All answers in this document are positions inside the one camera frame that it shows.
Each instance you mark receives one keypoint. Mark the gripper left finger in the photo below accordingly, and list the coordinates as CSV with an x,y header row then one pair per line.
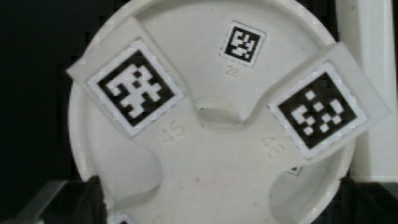
x,y
68,203

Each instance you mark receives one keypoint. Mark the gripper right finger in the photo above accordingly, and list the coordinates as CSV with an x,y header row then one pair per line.
x,y
366,203

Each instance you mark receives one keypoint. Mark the white round table top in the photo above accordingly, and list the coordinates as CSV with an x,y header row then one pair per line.
x,y
195,43

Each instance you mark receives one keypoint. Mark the white right fence bar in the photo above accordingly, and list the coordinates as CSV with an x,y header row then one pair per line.
x,y
366,33

